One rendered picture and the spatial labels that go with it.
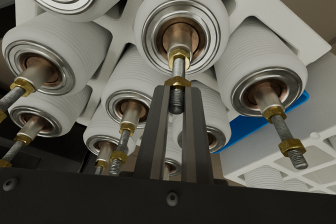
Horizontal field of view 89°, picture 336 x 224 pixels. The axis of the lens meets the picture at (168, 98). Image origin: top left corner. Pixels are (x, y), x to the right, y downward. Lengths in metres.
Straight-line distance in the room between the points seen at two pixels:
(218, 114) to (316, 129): 0.25
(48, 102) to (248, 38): 0.29
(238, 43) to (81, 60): 0.19
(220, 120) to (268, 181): 0.31
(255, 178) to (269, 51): 0.40
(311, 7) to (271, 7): 0.25
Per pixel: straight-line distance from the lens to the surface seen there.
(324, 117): 0.48
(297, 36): 0.29
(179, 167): 0.36
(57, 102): 0.32
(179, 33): 0.16
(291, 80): 0.23
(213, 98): 0.29
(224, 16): 0.18
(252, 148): 0.54
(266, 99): 0.21
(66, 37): 0.23
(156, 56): 0.18
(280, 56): 0.21
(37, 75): 0.23
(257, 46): 0.23
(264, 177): 0.55
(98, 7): 0.18
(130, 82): 0.22
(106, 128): 0.31
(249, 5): 0.25
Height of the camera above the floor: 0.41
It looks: 48 degrees down
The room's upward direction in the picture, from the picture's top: 173 degrees counter-clockwise
